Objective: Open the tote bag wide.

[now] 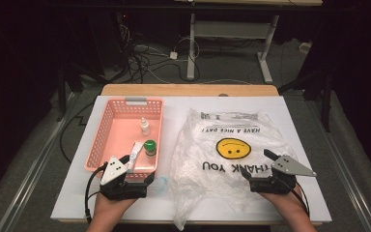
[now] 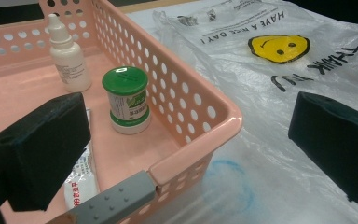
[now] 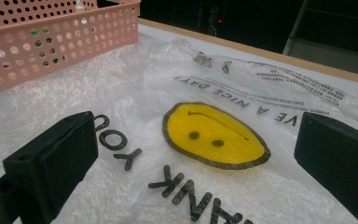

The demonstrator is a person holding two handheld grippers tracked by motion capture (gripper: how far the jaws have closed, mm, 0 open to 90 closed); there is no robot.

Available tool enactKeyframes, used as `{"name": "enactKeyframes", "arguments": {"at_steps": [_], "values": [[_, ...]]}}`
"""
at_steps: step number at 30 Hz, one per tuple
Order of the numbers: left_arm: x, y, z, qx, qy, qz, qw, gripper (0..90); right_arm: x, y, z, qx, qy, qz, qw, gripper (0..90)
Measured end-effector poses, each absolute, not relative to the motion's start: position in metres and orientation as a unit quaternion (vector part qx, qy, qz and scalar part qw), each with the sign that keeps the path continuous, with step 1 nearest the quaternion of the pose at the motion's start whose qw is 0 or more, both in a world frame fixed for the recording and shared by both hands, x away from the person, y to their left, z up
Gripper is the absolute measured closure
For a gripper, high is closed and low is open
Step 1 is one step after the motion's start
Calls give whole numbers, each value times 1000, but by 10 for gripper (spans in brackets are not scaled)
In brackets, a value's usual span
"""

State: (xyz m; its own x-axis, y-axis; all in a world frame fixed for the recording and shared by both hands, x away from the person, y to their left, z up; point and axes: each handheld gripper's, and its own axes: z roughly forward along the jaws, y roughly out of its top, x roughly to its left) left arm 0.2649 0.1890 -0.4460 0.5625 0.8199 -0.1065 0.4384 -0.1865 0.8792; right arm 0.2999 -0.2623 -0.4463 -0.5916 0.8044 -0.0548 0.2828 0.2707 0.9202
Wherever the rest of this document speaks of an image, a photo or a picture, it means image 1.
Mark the green-capped small bottle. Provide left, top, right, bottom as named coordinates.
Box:
left=143, top=139, right=157, bottom=158

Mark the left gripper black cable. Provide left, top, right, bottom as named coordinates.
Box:
left=84, top=161, right=109, bottom=225

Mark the person's right hand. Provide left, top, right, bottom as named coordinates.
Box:
left=258, top=186, right=305, bottom=217

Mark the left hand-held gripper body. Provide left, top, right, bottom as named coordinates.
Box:
left=100, top=156, right=149, bottom=201

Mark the pink plastic basket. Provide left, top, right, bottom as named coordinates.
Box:
left=84, top=97, right=164, bottom=180

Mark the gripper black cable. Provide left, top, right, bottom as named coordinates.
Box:
left=84, top=161, right=109, bottom=225
left=294, top=181, right=311, bottom=218

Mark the small white box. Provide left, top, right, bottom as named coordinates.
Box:
left=299, top=42, right=313, bottom=55

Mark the person's left hand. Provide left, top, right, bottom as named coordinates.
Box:
left=93, top=191, right=136, bottom=218

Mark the metal floor rail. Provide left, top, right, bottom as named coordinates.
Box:
left=2, top=92, right=80, bottom=232
left=304, top=95, right=371, bottom=232

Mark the white board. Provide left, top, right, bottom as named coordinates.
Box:
left=50, top=95, right=332, bottom=223

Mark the black floor cable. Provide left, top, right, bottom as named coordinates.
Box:
left=59, top=101, right=95, bottom=164

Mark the white ointment tube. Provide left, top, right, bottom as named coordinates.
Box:
left=126, top=141, right=145, bottom=174

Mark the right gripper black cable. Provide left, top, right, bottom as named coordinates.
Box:
left=294, top=181, right=311, bottom=218

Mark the white desk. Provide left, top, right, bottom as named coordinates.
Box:
left=173, top=0, right=324, bottom=85

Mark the tangle of black cables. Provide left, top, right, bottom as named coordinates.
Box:
left=118, top=23, right=201, bottom=85

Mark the clear plastic bag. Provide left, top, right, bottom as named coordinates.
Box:
left=168, top=107, right=300, bottom=231

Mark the white dropper bottle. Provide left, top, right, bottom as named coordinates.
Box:
left=140, top=117, right=152, bottom=136

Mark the black metal stand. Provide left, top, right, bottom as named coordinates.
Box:
left=55, top=62, right=85, bottom=123
left=278, top=66, right=333, bottom=133

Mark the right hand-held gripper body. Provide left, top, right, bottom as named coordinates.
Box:
left=249, top=155, right=318, bottom=196

